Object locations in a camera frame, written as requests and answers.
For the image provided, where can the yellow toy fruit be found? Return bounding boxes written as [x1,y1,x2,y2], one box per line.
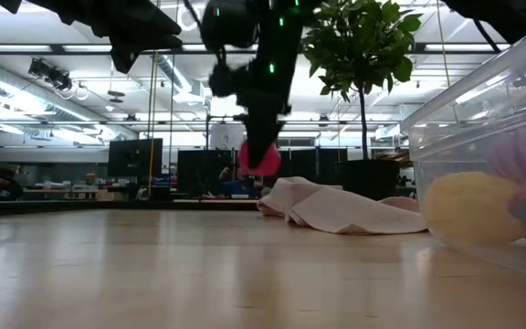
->
[419,170,526,247]

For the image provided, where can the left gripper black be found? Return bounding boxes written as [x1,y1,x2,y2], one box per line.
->
[234,58,301,170]

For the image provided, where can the beige cloth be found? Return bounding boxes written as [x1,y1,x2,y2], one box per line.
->
[257,175,429,236]

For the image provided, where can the large red toy tomato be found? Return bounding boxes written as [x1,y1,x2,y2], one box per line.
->
[238,140,283,177]

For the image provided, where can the black partition panels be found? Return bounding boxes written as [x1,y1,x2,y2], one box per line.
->
[176,147,349,198]

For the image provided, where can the black ceiling-mounted device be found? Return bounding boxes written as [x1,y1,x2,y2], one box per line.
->
[26,57,74,92]

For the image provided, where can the purple white toy cabbage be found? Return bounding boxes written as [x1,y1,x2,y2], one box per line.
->
[485,117,526,188]

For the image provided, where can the black monitor screen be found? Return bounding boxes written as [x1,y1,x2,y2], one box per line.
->
[107,137,164,179]

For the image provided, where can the clear plastic tupperware container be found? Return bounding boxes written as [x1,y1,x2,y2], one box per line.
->
[399,17,526,283]

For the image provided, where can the green leafy indoor tree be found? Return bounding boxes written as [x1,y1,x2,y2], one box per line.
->
[300,0,425,162]

